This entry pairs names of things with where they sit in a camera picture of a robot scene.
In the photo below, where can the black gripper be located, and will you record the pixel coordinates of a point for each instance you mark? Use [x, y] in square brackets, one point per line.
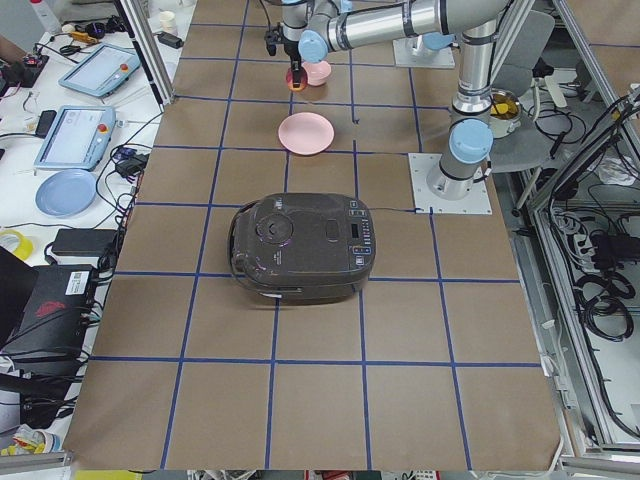
[291, 49]

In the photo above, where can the red apple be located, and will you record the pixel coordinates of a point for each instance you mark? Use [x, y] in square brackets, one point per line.
[296, 80]

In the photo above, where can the pink bowl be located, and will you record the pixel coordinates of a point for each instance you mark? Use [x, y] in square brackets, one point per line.
[317, 73]

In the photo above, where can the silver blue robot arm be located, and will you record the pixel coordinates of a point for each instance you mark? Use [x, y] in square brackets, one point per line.
[431, 42]
[311, 30]

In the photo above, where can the pink plate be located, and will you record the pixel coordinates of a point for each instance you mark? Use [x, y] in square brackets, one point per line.
[306, 133]

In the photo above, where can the light blue plate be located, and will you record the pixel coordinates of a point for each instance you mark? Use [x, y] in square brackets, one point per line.
[66, 193]

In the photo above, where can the white paper cup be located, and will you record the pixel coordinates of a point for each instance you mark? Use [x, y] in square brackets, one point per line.
[168, 22]

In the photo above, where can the blue teach pendant far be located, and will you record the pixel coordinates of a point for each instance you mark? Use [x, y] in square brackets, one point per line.
[102, 72]

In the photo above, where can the blue teach pendant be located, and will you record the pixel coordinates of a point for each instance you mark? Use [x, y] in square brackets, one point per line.
[102, 72]
[77, 139]

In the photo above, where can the dark grey rice cooker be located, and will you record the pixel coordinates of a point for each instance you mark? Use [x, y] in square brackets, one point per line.
[297, 247]

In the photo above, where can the steel pot with yellow items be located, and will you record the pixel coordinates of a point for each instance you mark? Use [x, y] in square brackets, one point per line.
[505, 113]

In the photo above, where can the blue teach pendant near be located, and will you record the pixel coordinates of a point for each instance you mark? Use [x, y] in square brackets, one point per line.
[77, 139]

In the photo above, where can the grey chair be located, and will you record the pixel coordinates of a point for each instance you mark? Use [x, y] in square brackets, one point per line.
[525, 147]

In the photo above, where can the black phone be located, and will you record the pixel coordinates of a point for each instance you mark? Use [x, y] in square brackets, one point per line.
[45, 121]

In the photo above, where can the black power adapter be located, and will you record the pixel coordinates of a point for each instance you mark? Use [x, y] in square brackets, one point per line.
[82, 242]

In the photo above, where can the yellow tape roll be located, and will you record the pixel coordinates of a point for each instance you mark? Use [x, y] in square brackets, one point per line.
[16, 243]

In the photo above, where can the black computer box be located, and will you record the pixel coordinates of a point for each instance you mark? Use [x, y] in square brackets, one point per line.
[45, 310]

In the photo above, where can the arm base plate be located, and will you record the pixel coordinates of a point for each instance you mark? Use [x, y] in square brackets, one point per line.
[435, 193]
[403, 56]

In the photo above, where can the aluminium frame post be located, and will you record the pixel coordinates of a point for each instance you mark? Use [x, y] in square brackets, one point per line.
[144, 43]

